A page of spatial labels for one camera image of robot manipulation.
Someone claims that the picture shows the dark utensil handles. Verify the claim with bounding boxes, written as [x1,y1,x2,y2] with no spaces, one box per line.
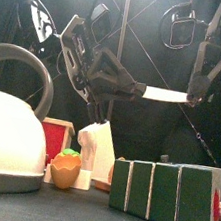
[83,99,111,126]

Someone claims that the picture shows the brown half eggshell toy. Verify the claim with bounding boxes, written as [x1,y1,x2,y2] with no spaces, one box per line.
[46,150,85,193]

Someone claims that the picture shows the red wooden box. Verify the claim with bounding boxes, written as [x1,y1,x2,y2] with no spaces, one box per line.
[35,116,78,172]

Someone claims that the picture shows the vertical metal frame pole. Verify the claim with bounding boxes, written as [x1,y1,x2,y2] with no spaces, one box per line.
[105,0,131,122]

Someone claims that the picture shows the white wooden knife block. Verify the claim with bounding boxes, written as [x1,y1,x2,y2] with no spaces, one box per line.
[71,116,123,184]

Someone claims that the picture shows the white kettle with grey handle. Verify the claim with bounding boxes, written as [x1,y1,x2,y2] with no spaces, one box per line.
[0,41,65,204]

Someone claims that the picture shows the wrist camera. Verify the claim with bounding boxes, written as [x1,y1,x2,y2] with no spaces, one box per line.
[86,1,116,46]
[166,14,198,51]

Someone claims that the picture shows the black camera cable loop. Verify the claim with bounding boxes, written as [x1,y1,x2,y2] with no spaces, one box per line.
[155,0,196,53]

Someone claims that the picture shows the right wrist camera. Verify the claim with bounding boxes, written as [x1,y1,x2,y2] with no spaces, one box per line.
[166,14,198,51]

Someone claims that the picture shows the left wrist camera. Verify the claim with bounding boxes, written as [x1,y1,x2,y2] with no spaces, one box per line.
[86,1,116,46]

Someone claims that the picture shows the wooden cutting board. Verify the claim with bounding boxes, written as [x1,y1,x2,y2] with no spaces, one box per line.
[89,175,114,194]

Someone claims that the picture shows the green toy vegetable piece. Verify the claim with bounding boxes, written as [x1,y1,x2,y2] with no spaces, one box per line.
[61,147,83,161]

